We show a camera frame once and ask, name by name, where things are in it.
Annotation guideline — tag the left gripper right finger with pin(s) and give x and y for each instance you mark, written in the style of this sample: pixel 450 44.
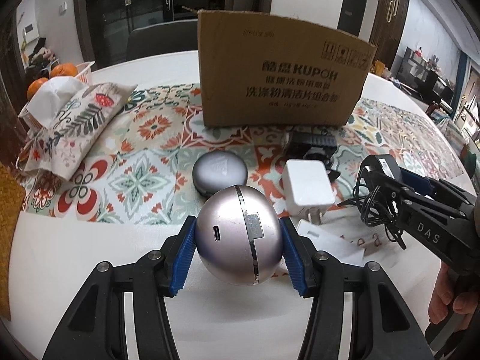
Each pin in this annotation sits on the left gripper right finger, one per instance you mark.
pixel 383 327

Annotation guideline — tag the black power adapter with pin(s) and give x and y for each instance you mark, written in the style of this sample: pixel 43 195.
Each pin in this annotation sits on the black power adapter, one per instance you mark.
pixel 312 146

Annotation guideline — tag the black charger with cable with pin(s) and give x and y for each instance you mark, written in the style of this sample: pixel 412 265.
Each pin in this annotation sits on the black charger with cable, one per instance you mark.
pixel 375 198

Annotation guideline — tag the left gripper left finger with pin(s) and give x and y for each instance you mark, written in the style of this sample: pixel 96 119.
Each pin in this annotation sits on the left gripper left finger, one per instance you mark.
pixel 93 326

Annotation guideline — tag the patterned table runner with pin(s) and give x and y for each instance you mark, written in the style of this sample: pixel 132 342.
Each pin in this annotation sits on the patterned table runner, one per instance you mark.
pixel 140 169

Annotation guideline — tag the brown cardboard box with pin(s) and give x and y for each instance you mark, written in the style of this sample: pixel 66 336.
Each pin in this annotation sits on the brown cardboard box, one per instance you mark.
pixel 261 69

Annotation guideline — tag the dark grey oval case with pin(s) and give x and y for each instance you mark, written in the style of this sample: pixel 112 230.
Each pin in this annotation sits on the dark grey oval case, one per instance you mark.
pixel 217 170

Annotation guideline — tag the yellow woven box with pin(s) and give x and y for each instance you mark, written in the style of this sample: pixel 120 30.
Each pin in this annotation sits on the yellow woven box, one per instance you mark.
pixel 11 199

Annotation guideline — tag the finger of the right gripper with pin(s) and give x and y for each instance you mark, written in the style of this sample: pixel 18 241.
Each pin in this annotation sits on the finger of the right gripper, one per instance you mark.
pixel 407 194
pixel 441 190

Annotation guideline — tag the person's right hand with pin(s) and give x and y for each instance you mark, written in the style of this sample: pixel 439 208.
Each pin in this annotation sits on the person's right hand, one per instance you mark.
pixel 443 296

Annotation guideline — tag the white paper sheet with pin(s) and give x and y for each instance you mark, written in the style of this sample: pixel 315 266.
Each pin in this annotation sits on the white paper sheet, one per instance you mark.
pixel 344 251

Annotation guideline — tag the white fruit basket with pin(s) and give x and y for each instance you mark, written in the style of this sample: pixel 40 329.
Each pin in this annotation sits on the white fruit basket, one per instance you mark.
pixel 84 72

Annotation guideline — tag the floral fabric tissue box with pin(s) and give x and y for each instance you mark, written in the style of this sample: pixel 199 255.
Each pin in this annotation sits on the floral fabric tissue box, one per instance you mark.
pixel 68 117

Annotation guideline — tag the silver egg-shaped device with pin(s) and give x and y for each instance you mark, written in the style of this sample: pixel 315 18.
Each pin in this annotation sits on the silver egg-shaped device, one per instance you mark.
pixel 238 236

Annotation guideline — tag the white storage shelf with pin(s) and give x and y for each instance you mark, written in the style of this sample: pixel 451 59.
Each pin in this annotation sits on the white storage shelf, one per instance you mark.
pixel 41 62

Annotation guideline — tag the orange fruit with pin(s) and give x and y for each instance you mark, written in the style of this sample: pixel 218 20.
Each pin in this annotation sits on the orange fruit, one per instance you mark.
pixel 34 87
pixel 64 70

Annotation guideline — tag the orange fruit right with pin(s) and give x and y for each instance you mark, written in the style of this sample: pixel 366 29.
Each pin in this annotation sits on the orange fruit right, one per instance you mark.
pixel 64 70

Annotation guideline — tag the white power adapter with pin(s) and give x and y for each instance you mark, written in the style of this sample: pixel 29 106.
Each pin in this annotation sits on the white power adapter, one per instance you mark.
pixel 307 189

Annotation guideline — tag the orange fruit front left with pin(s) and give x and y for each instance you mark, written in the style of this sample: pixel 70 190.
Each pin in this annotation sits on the orange fruit front left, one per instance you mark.
pixel 34 87

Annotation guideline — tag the tv cabinet with clutter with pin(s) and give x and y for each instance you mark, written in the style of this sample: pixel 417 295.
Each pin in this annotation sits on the tv cabinet with clutter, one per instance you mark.
pixel 422 80

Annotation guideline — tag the black dining chair left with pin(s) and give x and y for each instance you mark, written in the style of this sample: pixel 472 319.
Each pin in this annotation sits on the black dining chair left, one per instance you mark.
pixel 161 39

